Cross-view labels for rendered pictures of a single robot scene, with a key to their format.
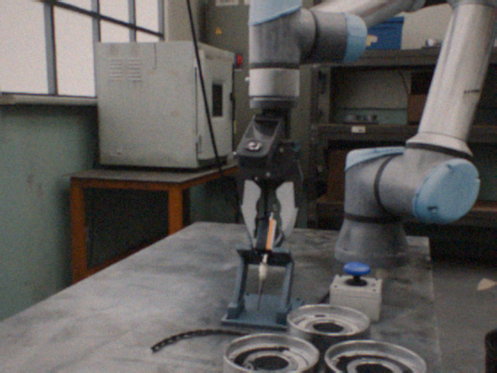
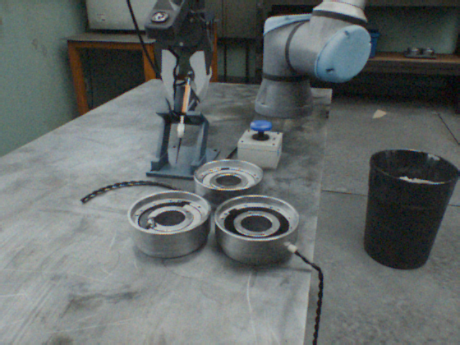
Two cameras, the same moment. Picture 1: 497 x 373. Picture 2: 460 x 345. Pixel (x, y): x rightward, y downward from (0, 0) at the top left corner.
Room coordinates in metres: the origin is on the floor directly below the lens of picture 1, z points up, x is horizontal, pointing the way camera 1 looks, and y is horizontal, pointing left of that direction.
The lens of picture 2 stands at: (0.16, -0.09, 1.10)
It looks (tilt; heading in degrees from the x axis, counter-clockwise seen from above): 26 degrees down; 359
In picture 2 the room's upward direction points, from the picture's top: straight up
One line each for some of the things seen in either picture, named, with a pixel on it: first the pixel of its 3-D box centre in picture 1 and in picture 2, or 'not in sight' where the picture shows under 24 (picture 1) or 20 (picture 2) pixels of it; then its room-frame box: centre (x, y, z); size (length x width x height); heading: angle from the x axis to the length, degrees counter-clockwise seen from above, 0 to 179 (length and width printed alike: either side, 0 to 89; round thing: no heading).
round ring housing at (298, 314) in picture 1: (327, 333); (228, 185); (0.71, -0.11, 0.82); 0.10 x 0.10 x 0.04
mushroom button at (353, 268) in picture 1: (356, 280); (260, 135); (0.84, -0.17, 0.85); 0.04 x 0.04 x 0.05
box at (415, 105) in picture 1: (436, 97); not in sight; (4.10, -1.31, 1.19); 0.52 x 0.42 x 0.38; 74
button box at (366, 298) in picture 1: (357, 295); (260, 147); (0.85, -0.17, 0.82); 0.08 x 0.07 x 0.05; 164
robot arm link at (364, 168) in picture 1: (376, 178); (289, 43); (1.16, -0.26, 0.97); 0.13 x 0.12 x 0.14; 31
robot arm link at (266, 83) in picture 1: (272, 86); not in sight; (0.88, -0.04, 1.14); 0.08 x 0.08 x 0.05
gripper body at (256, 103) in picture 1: (273, 139); (186, 10); (0.89, -0.04, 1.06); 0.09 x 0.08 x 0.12; 165
